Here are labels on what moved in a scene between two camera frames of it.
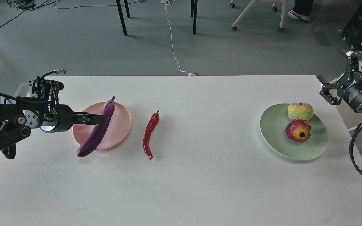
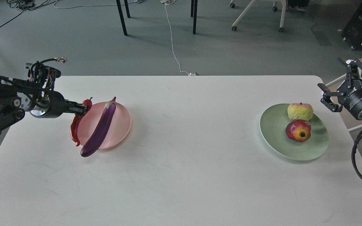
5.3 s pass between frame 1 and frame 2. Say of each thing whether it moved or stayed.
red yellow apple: stayed
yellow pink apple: stayed
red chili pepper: moved
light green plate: stayed
